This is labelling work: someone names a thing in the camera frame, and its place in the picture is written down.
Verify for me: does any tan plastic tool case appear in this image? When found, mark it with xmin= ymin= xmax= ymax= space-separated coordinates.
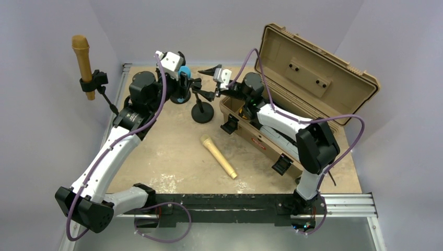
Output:
xmin=220 ymin=24 xmax=380 ymax=175

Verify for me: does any black stand with brown mic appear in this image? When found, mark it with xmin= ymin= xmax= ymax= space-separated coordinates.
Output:
xmin=79 ymin=70 xmax=119 ymax=115

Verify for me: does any black shock mount mic stand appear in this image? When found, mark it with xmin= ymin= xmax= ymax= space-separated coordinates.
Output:
xmin=169 ymin=90 xmax=192 ymax=105

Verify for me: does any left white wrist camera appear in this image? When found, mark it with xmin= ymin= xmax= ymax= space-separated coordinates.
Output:
xmin=155 ymin=51 xmax=183 ymax=81

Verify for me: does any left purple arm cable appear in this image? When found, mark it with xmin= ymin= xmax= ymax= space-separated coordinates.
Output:
xmin=65 ymin=53 xmax=168 ymax=242

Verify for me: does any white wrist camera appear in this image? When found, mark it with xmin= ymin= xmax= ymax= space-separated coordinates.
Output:
xmin=155 ymin=51 xmax=183 ymax=81
xmin=213 ymin=67 xmax=232 ymax=90

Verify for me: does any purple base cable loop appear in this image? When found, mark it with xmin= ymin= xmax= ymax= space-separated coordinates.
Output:
xmin=133 ymin=202 xmax=193 ymax=244

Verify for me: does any grey device in case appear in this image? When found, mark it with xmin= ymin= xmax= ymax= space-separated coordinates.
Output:
xmin=260 ymin=125 xmax=299 ymax=161

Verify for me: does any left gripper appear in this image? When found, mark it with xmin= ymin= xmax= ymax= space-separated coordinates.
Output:
xmin=149 ymin=63 xmax=191 ymax=113

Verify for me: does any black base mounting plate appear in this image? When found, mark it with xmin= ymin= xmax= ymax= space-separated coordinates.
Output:
xmin=127 ymin=193 xmax=326 ymax=230

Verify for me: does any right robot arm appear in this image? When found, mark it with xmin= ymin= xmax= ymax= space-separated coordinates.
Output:
xmin=199 ymin=64 xmax=340 ymax=213

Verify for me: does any black stand with blue mic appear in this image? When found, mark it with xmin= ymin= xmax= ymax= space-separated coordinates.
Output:
xmin=191 ymin=78 xmax=214 ymax=124

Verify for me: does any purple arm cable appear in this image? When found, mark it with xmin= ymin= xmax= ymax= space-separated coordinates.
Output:
xmin=226 ymin=48 xmax=366 ymax=191
xmin=65 ymin=53 xmax=168 ymax=242

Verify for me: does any yellow black tool on table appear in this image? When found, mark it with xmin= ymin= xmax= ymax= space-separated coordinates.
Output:
xmin=328 ymin=166 xmax=337 ymax=187

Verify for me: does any blue microphone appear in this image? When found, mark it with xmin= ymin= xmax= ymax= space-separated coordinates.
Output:
xmin=178 ymin=65 xmax=191 ymax=79

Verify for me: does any brown gold microphone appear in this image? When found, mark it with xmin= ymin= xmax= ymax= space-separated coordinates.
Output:
xmin=72 ymin=35 xmax=95 ymax=100

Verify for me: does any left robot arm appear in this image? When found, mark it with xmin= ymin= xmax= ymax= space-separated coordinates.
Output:
xmin=55 ymin=51 xmax=190 ymax=233

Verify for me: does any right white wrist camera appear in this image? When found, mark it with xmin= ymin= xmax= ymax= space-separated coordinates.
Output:
xmin=213 ymin=67 xmax=232 ymax=90

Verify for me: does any cream beige microphone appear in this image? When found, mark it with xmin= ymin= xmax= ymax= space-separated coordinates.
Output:
xmin=200 ymin=135 xmax=238 ymax=179

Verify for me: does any yellow black tool in case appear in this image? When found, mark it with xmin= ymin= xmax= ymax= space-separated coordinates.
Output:
xmin=238 ymin=108 xmax=250 ymax=120

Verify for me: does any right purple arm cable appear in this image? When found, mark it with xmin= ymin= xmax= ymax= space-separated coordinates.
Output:
xmin=226 ymin=48 xmax=366 ymax=191

